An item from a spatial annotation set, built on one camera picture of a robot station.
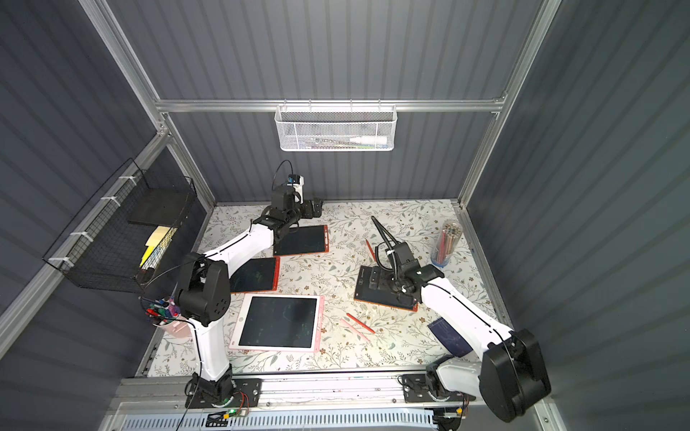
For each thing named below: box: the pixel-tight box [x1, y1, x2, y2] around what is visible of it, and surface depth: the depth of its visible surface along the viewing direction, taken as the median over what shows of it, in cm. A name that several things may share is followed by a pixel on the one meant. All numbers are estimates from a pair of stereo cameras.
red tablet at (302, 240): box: [273, 224, 330, 257], surface depth 107 cm
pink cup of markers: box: [145, 295, 194, 339], surface depth 78 cm
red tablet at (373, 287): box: [353, 264, 419, 312], surface depth 91 cm
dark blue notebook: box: [426, 316, 474, 358], surface depth 84 cm
